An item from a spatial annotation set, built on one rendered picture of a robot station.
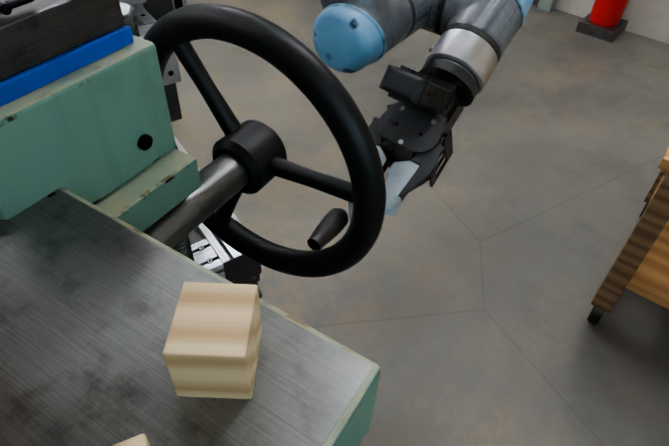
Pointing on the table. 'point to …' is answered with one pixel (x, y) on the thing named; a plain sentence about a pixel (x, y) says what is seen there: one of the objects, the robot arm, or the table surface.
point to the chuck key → (15, 3)
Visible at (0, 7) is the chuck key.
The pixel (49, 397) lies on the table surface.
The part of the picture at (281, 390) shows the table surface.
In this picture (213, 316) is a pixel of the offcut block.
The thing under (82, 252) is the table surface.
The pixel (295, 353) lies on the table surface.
